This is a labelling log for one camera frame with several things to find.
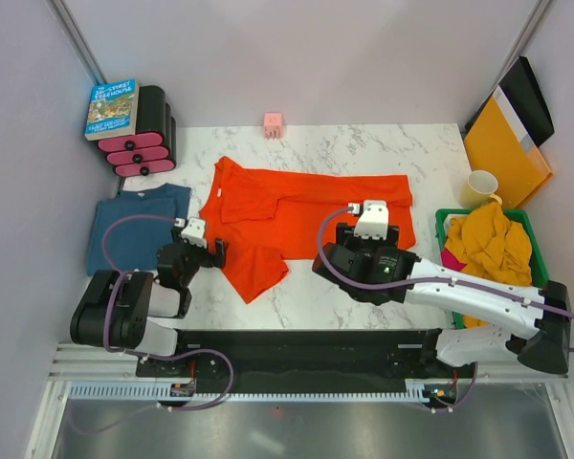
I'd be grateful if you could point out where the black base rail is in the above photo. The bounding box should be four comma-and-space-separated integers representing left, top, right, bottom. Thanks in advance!
135, 330, 474, 392

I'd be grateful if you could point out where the white cable duct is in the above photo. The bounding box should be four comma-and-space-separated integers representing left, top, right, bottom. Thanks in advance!
68, 381, 456, 403

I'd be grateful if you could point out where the black pink drawer organizer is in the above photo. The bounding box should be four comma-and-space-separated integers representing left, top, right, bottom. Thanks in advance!
98, 85, 176, 178

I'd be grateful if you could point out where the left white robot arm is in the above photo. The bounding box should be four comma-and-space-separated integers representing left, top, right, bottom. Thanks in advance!
70, 219, 229, 376

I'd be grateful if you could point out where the folded blue t shirt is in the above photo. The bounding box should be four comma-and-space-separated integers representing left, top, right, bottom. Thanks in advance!
86, 184, 190, 276

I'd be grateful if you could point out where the yellow mug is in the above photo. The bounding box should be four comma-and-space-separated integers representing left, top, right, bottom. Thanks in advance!
458, 170, 503, 208

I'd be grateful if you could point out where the purple cable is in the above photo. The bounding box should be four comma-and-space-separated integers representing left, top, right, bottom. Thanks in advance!
317, 205, 574, 415
66, 214, 236, 435

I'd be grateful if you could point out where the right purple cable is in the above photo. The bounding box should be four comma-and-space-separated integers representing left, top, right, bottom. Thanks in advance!
317, 205, 574, 415

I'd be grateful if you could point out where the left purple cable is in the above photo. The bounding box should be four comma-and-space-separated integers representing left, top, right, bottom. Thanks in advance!
66, 214, 236, 435

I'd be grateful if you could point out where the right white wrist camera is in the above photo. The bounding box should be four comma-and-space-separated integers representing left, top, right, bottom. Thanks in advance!
349, 200, 389, 240

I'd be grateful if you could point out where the black white folder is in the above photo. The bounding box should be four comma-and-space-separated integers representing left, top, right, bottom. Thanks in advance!
464, 55, 556, 148

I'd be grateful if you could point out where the orange t shirt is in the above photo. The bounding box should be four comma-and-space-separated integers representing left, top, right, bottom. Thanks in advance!
200, 157, 416, 303

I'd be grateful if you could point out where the yellow t shirt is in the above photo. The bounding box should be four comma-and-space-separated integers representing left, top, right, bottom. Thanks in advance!
443, 202, 533, 286

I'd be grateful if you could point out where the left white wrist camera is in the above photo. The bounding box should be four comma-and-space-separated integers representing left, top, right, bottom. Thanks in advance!
173, 217, 208, 249

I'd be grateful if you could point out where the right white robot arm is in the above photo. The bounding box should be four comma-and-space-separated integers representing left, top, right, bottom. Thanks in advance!
312, 224, 571, 377

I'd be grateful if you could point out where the green plastic bin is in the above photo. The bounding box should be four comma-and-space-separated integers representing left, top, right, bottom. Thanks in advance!
433, 208, 571, 348

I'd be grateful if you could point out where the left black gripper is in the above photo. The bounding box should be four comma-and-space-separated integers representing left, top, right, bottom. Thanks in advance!
171, 227, 228, 287

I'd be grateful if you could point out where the blue treehouse book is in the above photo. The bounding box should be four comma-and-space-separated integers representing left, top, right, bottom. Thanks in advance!
84, 79, 139, 142

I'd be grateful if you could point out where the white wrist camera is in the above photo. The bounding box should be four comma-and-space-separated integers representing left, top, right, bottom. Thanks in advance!
173, 217, 208, 249
349, 200, 389, 240

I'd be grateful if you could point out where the pink cube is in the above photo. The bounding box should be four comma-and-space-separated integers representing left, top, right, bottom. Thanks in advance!
263, 112, 283, 140

